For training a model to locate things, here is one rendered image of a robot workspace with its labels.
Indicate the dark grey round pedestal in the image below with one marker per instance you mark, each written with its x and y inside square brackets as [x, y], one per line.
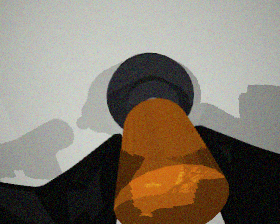
[148, 76]

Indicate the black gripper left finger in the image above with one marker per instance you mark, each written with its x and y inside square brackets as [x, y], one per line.
[84, 194]

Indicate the orange knob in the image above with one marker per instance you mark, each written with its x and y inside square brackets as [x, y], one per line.
[167, 175]

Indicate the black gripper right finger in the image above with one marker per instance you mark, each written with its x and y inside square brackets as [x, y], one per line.
[253, 174]

